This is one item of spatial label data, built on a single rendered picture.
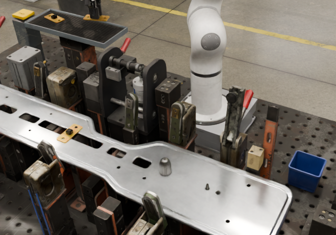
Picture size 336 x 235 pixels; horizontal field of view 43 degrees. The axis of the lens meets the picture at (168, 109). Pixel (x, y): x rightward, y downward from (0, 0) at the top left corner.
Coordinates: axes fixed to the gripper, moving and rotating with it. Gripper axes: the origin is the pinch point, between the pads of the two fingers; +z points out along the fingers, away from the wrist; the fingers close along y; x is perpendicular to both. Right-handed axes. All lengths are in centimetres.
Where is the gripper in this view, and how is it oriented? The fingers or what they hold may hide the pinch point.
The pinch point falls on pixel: (95, 11)
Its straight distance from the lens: 149.4
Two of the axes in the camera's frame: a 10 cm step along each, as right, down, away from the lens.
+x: 9.7, 1.1, -2.1
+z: 0.4, 8.0, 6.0
